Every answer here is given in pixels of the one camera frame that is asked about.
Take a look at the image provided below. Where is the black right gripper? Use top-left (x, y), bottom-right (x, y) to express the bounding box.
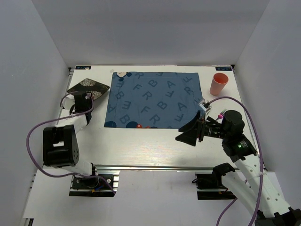
top-left (175, 110), bottom-right (230, 145)

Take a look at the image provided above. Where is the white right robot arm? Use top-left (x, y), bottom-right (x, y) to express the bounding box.
top-left (175, 110), bottom-right (301, 226)

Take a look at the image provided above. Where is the right blue table label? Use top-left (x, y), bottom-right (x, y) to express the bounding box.
top-left (215, 67), bottom-right (232, 71)

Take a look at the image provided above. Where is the blue table label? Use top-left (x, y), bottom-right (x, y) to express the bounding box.
top-left (215, 67), bottom-right (232, 71)
top-left (75, 65), bottom-right (91, 70)

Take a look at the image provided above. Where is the black floral square plate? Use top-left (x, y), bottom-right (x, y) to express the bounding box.
top-left (67, 78), bottom-right (110, 100)

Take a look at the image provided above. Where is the silver fork pink band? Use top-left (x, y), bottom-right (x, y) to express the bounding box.
top-left (207, 109), bottom-right (227, 121)

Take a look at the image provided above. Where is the left blue table label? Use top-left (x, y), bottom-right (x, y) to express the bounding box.
top-left (75, 65), bottom-right (91, 70)

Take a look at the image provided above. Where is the blue cartoon print cloth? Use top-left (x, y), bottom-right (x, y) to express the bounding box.
top-left (104, 72), bottom-right (203, 129)

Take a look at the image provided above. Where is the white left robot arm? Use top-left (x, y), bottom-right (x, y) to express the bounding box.
top-left (43, 92), bottom-right (99, 188)

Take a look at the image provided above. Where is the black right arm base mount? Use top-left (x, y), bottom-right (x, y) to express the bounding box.
top-left (192, 174), bottom-right (236, 200)

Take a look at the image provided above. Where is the pink plastic cup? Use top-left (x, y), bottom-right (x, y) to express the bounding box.
top-left (209, 73), bottom-right (229, 96)

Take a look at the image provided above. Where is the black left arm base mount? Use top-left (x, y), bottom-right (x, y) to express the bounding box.
top-left (69, 170), bottom-right (119, 197)

